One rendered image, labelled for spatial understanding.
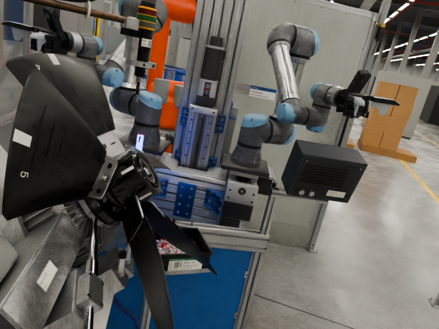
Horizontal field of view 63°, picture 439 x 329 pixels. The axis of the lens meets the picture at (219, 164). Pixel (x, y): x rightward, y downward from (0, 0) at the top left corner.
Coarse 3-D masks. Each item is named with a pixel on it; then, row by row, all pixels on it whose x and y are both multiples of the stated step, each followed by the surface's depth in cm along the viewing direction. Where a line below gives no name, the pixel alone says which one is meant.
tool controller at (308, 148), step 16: (304, 144) 133; (320, 144) 136; (288, 160) 139; (304, 160) 128; (320, 160) 128; (336, 160) 129; (352, 160) 131; (288, 176) 137; (304, 176) 132; (320, 176) 132; (336, 176) 132; (352, 176) 133; (288, 192) 136; (304, 192) 136; (320, 192) 136; (336, 192) 137; (352, 192) 138
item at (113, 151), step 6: (108, 132) 83; (102, 138) 82; (108, 138) 83; (114, 138) 84; (108, 144) 82; (114, 144) 83; (120, 144) 84; (108, 150) 82; (114, 150) 82; (120, 150) 83; (114, 156) 82
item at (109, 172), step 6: (108, 156) 72; (108, 162) 73; (114, 162) 75; (102, 168) 72; (108, 168) 74; (114, 168) 76; (102, 174) 72; (108, 174) 75; (96, 180) 71; (108, 180) 75; (96, 186) 72; (102, 186) 74; (90, 192) 70; (102, 192) 74; (96, 198) 73
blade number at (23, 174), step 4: (20, 168) 50; (24, 168) 50; (28, 168) 51; (20, 172) 50; (24, 172) 50; (28, 172) 51; (20, 176) 50; (24, 176) 51; (28, 176) 51; (20, 180) 50; (24, 180) 51; (28, 180) 52
